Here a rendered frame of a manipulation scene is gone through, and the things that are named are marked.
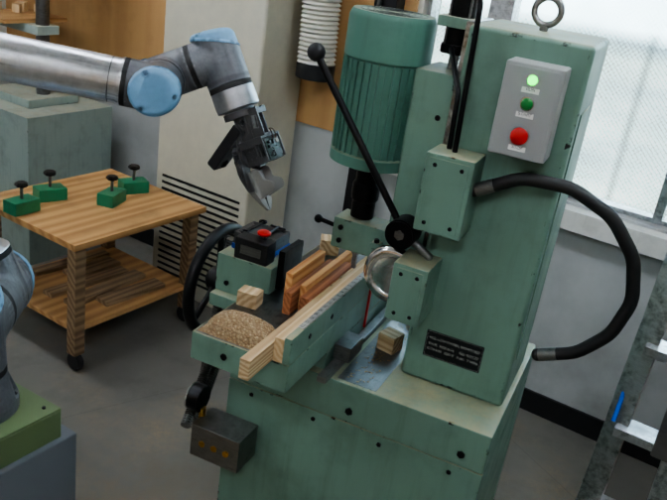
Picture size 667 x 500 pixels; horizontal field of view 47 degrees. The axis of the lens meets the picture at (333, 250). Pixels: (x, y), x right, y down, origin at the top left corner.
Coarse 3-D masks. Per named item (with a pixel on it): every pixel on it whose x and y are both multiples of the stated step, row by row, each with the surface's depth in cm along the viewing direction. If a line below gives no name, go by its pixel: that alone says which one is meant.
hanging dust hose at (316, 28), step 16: (304, 0) 293; (320, 0) 288; (336, 0) 291; (304, 16) 293; (320, 16) 291; (336, 16) 293; (304, 32) 295; (320, 32) 292; (336, 32) 298; (304, 48) 297; (304, 64) 298; (320, 80) 299
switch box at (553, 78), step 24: (504, 72) 130; (528, 72) 128; (552, 72) 126; (504, 96) 131; (528, 96) 129; (552, 96) 127; (504, 120) 132; (528, 120) 130; (552, 120) 129; (504, 144) 133; (528, 144) 131; (552, 144) 135
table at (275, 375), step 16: (304, 256) 187; (336, 256) 190; (224, 304) 169; (272, 304) 162; (272, 320) 155; (352, 320) 169; (192, 336) 148; (208, 336) 146; (336, 336) 162; (192, 352) 149; (208, 352) 147; (224, 352) 146; (240, 352) 144; (304, 352) 146; (320, 352) 154; (224, 368) 147; (272, 368) 142; (288, 368) 141; (304, 368) 148; (272, 384) 143; (288, 384) 143
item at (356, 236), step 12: (336, 216) 167; (348, 216) 168; (336, 228) 168; (348, 228) 166; (360, 228) 165; (372, 228) 164; (384, 228) 164; (336, 240) 168; (348, 240) 167; (360, 240) 166; (372, 240) 165; (384, 240) 164; (360, 252) 167
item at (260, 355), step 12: (360, 264) 178; (312, 300) 157; (300, 312) 152; (288, 324) 146; (252, 348) 137; (264, 348) 137; (240, 360) 133; (252, 360) 133; (264, 360) 138; (240, 372) 134; (252, 372) 135
